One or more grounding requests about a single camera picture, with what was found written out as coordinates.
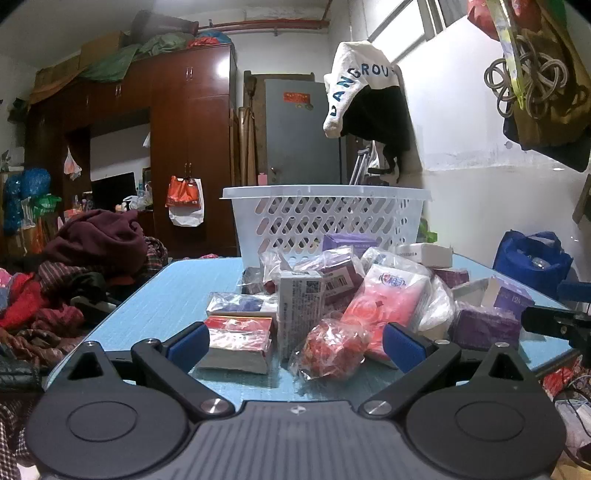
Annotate wooden sticks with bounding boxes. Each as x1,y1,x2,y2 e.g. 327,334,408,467
237,71,260,186

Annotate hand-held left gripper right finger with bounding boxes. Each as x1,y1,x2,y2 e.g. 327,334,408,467
358,322,541,418

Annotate grey carton box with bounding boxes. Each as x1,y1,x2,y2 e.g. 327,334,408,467
276,271,324,361

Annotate purple white box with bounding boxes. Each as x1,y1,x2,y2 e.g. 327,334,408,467
481,275,536,315

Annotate white red plastic bag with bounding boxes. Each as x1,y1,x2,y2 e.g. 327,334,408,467
63,147,83,181

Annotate red white box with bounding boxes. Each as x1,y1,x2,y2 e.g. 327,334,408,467
196,315,274,374

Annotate black television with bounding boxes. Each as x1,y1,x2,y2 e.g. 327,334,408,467
90,172,138,214

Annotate bagged blue item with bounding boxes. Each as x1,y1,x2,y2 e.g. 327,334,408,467
205,292,279,319

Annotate blue plastic bags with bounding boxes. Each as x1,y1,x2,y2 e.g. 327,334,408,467
3,168,52,232

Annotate coiled cords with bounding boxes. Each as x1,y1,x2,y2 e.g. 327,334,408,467
484,36,572,119

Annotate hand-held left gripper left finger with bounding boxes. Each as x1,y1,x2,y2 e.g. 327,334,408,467
51,322,234,422

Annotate orange white plastic bag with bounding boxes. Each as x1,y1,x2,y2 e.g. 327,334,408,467
165,175,205,227

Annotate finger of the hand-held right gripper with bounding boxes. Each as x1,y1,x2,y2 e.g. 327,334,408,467
522,305,591,349
556,280,591,302

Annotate clear plastic bag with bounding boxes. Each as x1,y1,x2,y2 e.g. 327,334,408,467
257,250,297,296

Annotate green plastic bag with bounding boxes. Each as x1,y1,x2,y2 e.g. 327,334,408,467
31,194,63,219

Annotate red hanging bag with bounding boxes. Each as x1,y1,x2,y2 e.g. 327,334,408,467
466,0,505,41

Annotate white printed hoodie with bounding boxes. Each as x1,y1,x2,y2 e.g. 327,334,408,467
322,41,400,138

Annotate white plastic basket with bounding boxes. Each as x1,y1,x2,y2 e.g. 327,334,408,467
219,185,432,273

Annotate maroon clothing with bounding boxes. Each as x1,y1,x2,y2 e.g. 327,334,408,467
44,209,147,278

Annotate olive hanging bag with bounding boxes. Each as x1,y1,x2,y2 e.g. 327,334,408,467
489,0,591,172

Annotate bagged purple box with barcode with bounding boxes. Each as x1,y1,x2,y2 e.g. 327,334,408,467
295,247,366,306

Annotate green cloth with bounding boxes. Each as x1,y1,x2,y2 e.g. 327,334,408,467
78,31,191,85

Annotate cardboard box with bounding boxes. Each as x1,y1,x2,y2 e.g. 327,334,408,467
79,30,131,71

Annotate metal crutches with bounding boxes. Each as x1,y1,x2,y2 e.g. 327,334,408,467
348,142,376,186

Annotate plaid clothes pile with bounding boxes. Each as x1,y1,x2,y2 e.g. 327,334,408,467
0,235,169,370

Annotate pink packet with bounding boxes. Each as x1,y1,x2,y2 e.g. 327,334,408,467
341,263,433,366

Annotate grey door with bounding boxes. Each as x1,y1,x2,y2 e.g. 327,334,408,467
264,79,343,186

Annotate red pipe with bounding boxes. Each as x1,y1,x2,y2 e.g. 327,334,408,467
196,0,332,37

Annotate brown wooden wardrobe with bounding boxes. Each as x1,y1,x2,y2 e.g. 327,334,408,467
25,44,239,260

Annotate blue fabric bag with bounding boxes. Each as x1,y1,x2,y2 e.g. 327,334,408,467
492,230,574,298

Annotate red ball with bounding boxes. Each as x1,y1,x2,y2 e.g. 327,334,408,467
288,318,369,382

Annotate black garment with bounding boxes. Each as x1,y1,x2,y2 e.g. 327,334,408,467
341,85,413,177

